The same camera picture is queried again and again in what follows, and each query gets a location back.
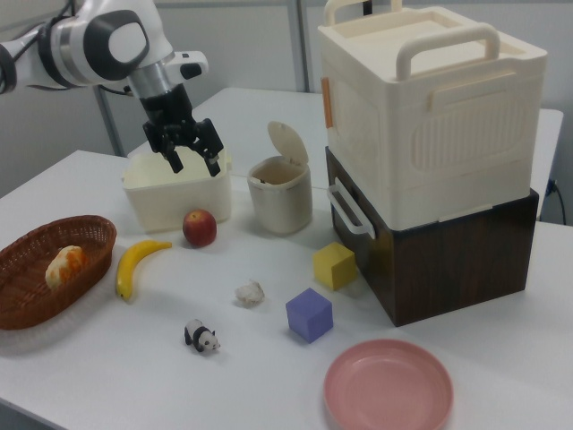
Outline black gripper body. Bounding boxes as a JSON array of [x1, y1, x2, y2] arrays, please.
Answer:
[[141, 83, 203, 156]]

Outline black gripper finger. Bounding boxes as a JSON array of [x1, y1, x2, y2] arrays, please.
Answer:
[[160, 136, 185, 175], [195, 118, 225, 177]]

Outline small white lidded trash can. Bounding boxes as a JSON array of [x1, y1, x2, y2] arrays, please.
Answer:
[[246, 120, 313, 235]]

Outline cream open plastic bin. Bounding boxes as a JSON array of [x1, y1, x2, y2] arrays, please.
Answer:
[[121, 145, 234, 233]]

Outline red apple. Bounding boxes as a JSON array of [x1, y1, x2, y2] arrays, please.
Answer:
[[182, 209, 218, 248]]

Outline yellow banana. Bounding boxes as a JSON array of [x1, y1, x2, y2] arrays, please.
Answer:
[[115, 240, 173, 302]]

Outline crumpled white paper ball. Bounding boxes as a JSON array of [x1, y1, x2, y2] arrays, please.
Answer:
[[233, 279, 266, 308]]

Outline bread roll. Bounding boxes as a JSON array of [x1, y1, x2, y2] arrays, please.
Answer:
[[45, 244, 87, 291]]

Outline yellow foam cube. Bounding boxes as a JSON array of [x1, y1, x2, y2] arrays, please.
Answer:
[[312, 241, 359, 291]]

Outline small panda figurine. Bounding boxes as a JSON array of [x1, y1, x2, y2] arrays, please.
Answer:
[[183, 318, 222, 354]]

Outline purple foam cube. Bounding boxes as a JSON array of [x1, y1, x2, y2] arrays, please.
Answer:
[[285, 287, 334, 345]]

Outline brown wicker basket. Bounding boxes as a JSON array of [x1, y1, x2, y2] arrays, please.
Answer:
[[0, 215, 118, 331]]

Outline pink round plate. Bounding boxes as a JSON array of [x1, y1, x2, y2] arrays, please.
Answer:
[[323, 339, 454, 430]]

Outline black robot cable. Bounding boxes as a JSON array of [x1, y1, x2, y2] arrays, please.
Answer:
[[96, 83, 135, 98]]

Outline white cabinet drawer handle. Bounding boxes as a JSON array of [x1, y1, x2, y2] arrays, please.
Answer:
[[327, 176, 376, 241]]

